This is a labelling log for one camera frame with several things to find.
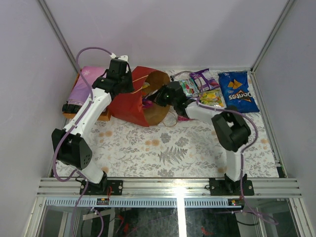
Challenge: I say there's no blue Doritos chip bag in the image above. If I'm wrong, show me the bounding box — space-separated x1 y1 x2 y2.
218 71 260 113

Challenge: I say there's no black object beside tray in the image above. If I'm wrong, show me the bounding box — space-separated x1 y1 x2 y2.
62 102 81 114

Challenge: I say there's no green Fox's candy bag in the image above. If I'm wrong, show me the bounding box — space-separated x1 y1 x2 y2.
199 89 224 107

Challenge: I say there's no purple Fox's candy bag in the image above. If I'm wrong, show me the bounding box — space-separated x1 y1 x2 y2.
177 115 191 121

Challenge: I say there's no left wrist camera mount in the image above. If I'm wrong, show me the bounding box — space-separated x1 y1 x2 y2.
110 53 128 66

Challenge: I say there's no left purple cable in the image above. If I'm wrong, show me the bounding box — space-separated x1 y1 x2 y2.
52 46 117 237

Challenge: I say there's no red paper bag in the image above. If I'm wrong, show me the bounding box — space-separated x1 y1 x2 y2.
107 66 170 127

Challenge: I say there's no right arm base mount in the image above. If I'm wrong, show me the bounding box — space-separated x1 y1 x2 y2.
209 174 254 196

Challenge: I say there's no purple pillow package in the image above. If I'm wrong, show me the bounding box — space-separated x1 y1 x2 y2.
68 66 106 106

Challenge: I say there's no teal Fox's candy bag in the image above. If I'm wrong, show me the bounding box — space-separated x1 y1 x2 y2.
178 79 199 97

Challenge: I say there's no aluminium front rail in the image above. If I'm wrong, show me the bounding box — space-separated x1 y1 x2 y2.
37 178 302 198

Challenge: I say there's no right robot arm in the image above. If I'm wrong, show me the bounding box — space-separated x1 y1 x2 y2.
147 81 251 195

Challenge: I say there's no purple snack packet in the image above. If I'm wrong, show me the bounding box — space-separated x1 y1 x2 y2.
189 69 220 92

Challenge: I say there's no floral tablecloth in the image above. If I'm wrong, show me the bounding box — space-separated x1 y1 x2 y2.
53 69 280 178

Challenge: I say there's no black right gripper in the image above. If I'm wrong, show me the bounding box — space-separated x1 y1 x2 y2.
148 85 177 108

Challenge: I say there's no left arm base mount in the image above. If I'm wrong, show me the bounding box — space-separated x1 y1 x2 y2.
79 172 123 196

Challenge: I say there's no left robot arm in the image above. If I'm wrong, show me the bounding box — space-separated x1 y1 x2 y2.
52 55 134 195

